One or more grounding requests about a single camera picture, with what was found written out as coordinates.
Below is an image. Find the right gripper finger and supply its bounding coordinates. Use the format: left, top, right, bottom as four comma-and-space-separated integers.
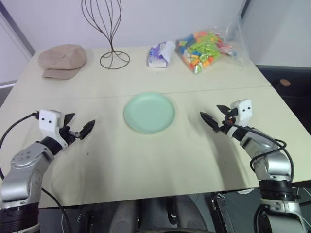
199, 111, 221, 132
216, 104, 238, 117

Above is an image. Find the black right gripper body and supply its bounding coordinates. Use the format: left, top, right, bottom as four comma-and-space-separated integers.
219, 115, 238, 133

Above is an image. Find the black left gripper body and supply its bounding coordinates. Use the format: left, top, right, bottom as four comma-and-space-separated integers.
59, 125, 83, 147

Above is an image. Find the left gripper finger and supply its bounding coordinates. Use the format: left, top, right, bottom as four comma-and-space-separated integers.
63, 113, 76, 128
80, 119, 96, 140

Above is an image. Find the round mint green plate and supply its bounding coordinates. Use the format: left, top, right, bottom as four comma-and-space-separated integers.
123, 92, 176, 134

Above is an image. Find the beige newsboy cap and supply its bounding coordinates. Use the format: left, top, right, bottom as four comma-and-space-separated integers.
37, 44, 87, 81

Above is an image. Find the clear bag of colourful blocks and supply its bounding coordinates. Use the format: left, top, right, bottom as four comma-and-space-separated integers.
174, 17, 250, 76

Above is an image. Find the purple white tissue pack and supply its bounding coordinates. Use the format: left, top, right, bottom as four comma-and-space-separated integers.
146, 40, 176, 69

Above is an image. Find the black case with metal edge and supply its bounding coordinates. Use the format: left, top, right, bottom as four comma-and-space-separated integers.
210, 187, 311, 233

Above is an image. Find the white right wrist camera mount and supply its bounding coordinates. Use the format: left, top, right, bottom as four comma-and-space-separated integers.
230, 98, 252, 127

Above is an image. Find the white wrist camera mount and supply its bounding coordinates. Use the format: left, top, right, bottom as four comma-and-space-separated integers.
38, 109, 68, 149
230, 98, 252, 127

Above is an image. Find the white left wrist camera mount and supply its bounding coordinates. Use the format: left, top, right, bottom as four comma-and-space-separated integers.
38, 109, 68, 149

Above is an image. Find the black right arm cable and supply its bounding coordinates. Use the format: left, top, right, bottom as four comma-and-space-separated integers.
232, 124, 295, 185

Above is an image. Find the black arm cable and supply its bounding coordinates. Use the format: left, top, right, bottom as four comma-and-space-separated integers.
0, 111, 40, 181
232, 124, 295, 185

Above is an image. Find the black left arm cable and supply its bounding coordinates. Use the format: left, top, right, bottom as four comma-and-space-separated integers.
0, 111, 40, 181

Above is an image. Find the thin black floor cable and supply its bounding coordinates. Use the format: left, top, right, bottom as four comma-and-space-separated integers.
40, 188, 68, 233

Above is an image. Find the dark wire hat stand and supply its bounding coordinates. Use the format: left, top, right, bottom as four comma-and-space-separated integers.
81, 0, 131, 70

